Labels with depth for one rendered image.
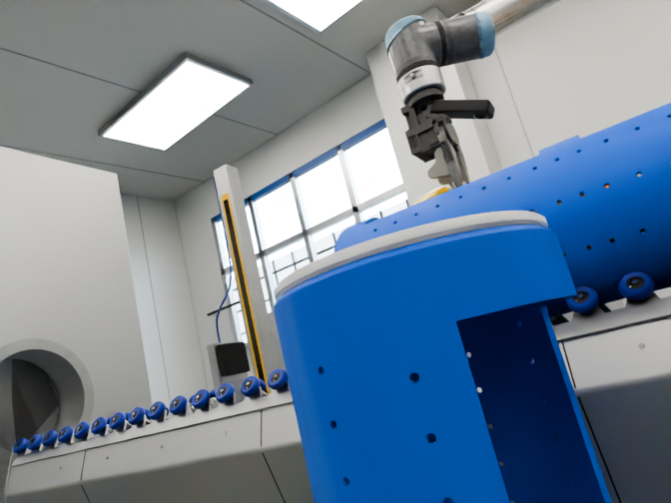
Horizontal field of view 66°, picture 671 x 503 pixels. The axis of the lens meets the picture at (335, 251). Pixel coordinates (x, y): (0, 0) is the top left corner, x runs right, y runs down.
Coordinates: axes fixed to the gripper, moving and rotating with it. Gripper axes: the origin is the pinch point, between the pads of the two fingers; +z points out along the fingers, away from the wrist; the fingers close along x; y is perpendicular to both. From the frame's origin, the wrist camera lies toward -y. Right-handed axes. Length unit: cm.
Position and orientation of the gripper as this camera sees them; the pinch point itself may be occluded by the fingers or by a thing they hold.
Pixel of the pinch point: (464, 185)
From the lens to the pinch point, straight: 102.7
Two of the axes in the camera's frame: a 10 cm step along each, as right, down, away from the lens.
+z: 2.4, 9.4, -2.3
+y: -8.3, 3.2, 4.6
